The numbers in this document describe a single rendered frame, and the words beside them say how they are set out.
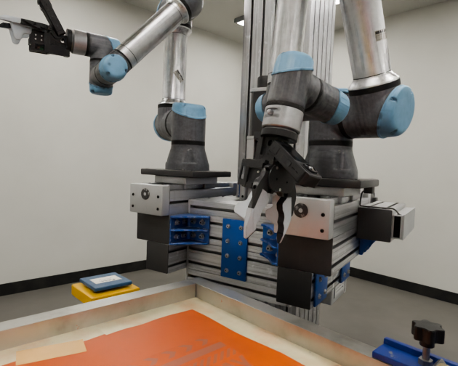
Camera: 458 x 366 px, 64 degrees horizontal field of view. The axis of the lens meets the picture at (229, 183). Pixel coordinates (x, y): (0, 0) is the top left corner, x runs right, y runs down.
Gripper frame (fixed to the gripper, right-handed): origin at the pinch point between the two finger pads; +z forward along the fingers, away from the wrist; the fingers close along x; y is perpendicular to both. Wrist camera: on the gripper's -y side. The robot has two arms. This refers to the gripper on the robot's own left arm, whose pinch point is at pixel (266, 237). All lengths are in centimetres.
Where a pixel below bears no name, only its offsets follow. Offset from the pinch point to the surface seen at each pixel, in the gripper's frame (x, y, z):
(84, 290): 12, 45, 24
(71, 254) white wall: -92, 337, 79
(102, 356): 21.3, 11.5, 24.9
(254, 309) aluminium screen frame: -6.9, 5.3, 15.7
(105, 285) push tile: 9.2, 40.5, 21.7
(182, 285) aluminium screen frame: -2.7, 25.7, 16.8
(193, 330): 3.8, 10.6, 21.3
